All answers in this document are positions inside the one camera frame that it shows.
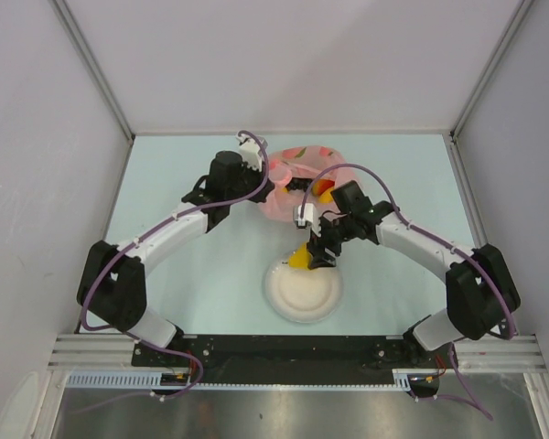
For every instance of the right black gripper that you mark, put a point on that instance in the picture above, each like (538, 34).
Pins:
(317, 246)

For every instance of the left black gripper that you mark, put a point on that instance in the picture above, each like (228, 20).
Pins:
(259, 176)

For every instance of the yellow fake pear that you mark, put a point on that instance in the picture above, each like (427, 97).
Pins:
(300, 259)

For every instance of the white paper plate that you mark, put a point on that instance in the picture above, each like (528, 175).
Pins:
(302, 296)

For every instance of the pink plastic bag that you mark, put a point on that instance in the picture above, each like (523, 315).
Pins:
(304, 162)

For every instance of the red orange fake mango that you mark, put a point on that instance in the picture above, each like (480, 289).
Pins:
(321, 186)

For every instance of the yellow fake lemon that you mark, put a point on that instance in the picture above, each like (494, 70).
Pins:
(326, 197)

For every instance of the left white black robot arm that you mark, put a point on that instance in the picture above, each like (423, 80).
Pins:
(113, 282)

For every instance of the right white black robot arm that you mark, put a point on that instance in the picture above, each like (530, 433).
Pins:
(480, 291)

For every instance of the black fake grapes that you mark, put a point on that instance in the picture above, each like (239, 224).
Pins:
(298, 184)

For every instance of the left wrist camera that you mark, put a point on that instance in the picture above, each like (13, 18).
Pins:
(250, 150)

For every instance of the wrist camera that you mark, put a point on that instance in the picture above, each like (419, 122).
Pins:
(250, 150)
(306, 217)

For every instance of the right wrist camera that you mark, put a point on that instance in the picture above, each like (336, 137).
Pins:
(306, 217)

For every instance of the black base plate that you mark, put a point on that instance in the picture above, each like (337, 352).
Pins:
(308, 360)

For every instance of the aluminium front rail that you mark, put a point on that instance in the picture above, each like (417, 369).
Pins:
(490, 354)

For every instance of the left aluminium frame post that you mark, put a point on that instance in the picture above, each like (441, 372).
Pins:
(83, 48)

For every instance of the aluminium frame post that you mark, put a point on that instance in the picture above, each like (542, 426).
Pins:
(506, 39)
(83, 48)

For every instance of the right aluminium frame post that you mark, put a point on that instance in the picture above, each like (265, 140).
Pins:
(506, 39)

